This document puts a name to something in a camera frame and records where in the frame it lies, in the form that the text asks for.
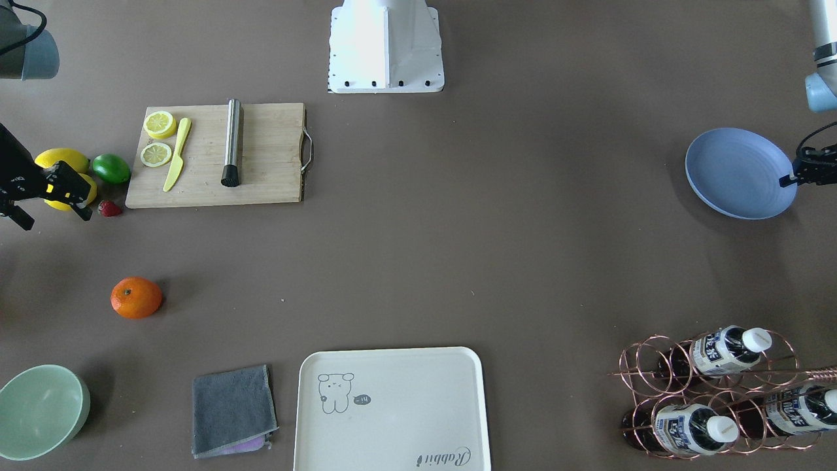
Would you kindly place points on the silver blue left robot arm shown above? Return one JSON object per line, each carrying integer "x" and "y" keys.
{"x": 820, "y": 87}

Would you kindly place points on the grey folded cloth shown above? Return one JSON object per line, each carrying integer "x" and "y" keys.
{"x": 232, "y": 412}

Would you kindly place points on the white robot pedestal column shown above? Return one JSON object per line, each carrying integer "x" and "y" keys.
{"x": 385, "y": 47}

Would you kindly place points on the green lime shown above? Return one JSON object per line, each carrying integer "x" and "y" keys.
{"x": 111, "y": 168}

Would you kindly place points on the cream rabbit tray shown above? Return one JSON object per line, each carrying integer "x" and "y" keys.
{"x": 392, "y": 409}

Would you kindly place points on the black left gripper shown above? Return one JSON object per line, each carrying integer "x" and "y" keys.
{"x": 813, "y": 171}

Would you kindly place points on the orange fruit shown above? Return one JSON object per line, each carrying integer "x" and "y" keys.
{"x": 136, "y": 298}

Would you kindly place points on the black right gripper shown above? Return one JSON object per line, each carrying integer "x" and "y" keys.
{"x": 14, "y": 167}

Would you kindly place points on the lemon slice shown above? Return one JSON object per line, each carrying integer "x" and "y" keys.
{"x": 160, "y": 125}
{"x": 156, "y": 154}

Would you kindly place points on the wooden cutting board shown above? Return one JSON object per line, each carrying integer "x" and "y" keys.
{"x": 271, "y": 160}

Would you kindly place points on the mint green bowl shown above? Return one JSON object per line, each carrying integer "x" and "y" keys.
{"x": 42, "y": 408}

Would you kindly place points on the red strawberry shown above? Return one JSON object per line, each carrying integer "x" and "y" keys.
{"x": 108, "y": 208}

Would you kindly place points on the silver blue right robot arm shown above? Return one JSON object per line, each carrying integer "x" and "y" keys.
{"x": 29, "y": 51}

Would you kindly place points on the steel muddler black tip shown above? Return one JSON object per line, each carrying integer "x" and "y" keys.
{"x": 234, "y": 145}

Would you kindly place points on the yellow plastic knife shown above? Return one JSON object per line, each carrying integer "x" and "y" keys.
{"x": 177, "y": 161}

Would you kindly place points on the copper wire bottle rack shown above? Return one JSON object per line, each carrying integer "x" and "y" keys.
{"x": 778, "y": 369}

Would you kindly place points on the dark sauce bottle white cap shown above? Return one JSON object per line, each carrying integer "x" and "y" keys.
{"x": 725, "y": 351}

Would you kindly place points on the blue plate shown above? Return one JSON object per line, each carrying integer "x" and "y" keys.
{"x": 737, "y": 172}

